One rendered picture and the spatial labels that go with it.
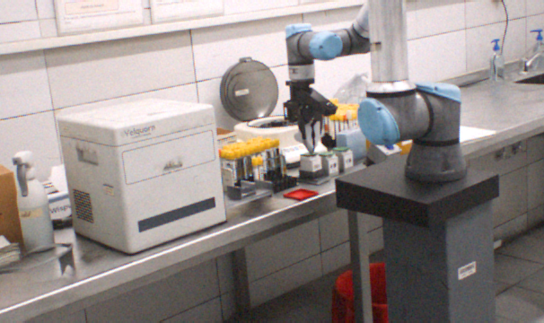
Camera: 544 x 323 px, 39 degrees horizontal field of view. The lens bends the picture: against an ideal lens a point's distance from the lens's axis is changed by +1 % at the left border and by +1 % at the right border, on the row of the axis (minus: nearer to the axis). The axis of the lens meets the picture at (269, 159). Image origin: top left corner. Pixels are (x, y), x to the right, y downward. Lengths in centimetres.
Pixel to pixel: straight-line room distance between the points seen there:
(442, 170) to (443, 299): 32
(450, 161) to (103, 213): 84
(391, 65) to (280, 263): 136
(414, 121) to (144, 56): 101
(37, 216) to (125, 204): 24
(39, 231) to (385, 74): 89
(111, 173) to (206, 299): 112
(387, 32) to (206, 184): 56
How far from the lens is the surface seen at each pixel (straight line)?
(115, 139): 168
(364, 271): 227
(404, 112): 177
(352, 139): 232
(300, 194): 206
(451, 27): 360
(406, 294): 200
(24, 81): 227
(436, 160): 187
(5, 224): 196
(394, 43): 176
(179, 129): 176
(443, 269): 189
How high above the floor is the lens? 146
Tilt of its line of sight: 14 degrees down
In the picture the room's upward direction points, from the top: 5 degrees counter-clockwise
